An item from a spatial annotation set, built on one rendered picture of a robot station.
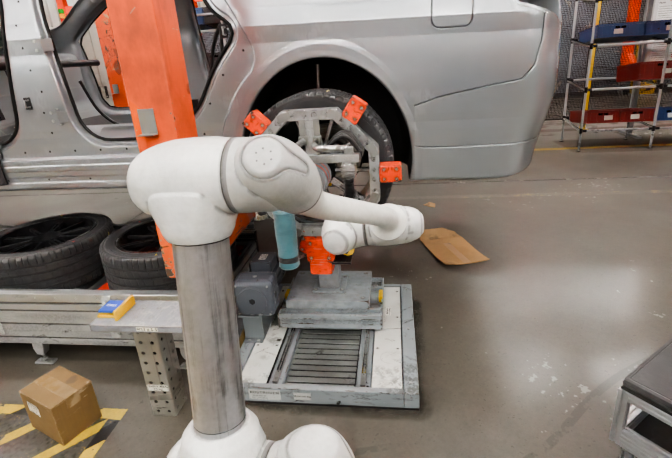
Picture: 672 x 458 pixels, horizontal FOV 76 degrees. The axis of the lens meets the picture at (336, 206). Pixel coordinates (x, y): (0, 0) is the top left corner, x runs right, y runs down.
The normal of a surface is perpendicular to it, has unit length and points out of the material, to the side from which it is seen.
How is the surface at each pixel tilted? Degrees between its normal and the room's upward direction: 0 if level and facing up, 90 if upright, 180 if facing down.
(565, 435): 0
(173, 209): 86
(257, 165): 54
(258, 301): 90
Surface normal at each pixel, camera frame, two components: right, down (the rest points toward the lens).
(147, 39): -0.13, 0.34
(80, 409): 0.88, 0.11
